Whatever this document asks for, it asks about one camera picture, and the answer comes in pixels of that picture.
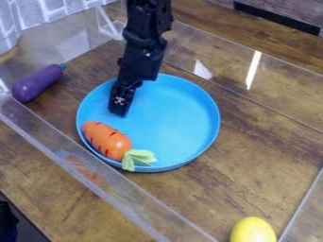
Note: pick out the white curtain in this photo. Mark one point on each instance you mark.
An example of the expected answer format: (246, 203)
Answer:
(21, 14)

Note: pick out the clear acrylic enclosure wall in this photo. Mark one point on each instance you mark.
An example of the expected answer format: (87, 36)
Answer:
(262, 71)

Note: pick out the purple toy eggplant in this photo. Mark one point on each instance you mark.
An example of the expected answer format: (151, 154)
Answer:
(29, 86)

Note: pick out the blue plastic plate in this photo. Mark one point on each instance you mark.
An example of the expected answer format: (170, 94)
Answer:
(172, 120)

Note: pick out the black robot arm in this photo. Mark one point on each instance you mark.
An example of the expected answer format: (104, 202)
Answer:
(148, 20)

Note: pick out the orange toy carrot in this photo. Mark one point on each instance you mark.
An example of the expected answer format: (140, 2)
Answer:
(115, 146)

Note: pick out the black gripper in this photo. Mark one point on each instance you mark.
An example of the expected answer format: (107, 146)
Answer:
(139, 65)

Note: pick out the yellow toy lemon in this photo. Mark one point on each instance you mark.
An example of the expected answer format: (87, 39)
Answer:
(252, 229)

